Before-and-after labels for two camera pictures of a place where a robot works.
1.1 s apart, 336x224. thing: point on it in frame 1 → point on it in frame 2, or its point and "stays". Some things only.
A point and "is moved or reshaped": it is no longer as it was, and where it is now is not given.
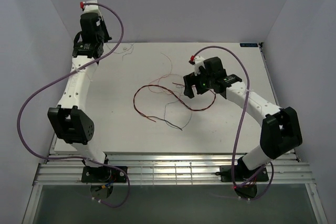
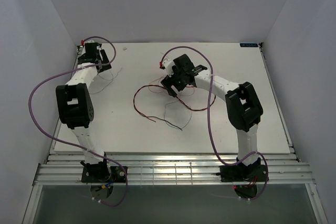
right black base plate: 242,174 stays
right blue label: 248,45 stays
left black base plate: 104,174 stays
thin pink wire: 148,86 is moved or reshaped
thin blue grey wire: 165,113 stays
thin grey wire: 131,45 → 112,80
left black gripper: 106,36 → 103,56
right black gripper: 191,80 → 168,81
